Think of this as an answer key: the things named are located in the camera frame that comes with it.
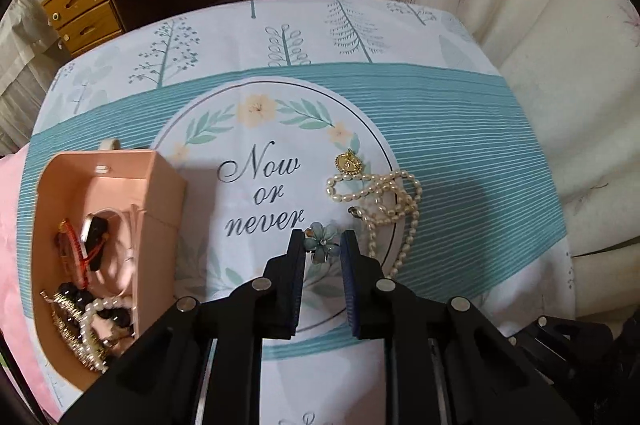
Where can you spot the pink jewelry box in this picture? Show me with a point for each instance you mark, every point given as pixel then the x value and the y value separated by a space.
pixel 72 185

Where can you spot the long pearl necklace gold pendant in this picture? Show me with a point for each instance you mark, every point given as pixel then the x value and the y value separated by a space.
pixel 378 201

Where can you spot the pink blanket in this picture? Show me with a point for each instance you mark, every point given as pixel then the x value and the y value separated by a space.
pixel 13 322

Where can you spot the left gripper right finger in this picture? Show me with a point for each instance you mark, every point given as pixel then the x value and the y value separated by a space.
pixel 445 363

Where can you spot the teal flower hair clip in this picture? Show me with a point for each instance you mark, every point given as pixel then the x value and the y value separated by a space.
pixel 321 242

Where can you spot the pink watch band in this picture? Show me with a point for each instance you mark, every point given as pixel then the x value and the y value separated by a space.
pixel 109 239

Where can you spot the teal white printed tablecloth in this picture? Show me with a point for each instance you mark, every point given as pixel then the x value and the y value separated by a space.
pixel 252 102

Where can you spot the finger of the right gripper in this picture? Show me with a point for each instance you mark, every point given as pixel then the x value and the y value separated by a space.
pixel 592 370

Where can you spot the grey white bedding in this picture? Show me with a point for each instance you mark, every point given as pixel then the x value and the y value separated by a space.
pixel 30 58

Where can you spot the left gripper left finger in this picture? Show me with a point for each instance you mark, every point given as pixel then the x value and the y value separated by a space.
pixel 200 362

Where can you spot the gold hair comb crown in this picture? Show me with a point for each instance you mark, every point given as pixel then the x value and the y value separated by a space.
pixel 67 306

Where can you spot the white floral curtain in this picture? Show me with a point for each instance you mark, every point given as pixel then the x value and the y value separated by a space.
pixel 574 67

